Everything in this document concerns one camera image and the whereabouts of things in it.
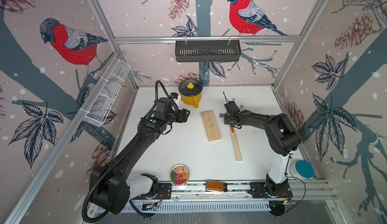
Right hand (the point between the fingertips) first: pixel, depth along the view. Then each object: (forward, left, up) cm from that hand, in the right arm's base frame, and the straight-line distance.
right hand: (228, 117), depth 102 cm
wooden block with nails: (-12, +12, +3) cm, 17 cm away
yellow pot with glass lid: (+16, +27, +8) cm, 33 cm away
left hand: (-10, +26, +22) cm, 36 cm away
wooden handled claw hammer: (-25, -3, 0) cm, 25 cm away
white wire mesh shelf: (-14, +76, +21) cm, 80 cm away
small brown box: (-42, +12, +2) cm, 44 cm away
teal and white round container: (-34, -33, +6) cm, 48 cm away
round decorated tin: (-38, +29, +3) cm, 48 cm away
